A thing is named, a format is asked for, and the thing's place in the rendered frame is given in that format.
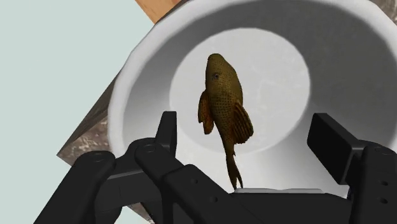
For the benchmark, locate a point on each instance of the wooden furniture piece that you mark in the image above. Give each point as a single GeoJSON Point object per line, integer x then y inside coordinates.
{"type": "Point", "coordinates": [155, 9]}

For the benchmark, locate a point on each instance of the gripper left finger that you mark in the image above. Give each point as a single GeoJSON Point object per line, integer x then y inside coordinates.
{"type": "Point", "coordinates": [93, 186]}

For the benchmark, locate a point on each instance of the white round bowl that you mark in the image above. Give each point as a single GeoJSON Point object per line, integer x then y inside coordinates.
{"type": "Point", "coordinates": [325, 93]}

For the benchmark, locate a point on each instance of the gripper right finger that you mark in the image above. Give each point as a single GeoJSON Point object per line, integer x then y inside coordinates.
{"type": "Point", "coordinates": [369, 173]}

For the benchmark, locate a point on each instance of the brown spotted fish figure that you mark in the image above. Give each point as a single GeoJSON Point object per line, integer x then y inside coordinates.
{"type": "Point", "coordinates": [225, 105]}

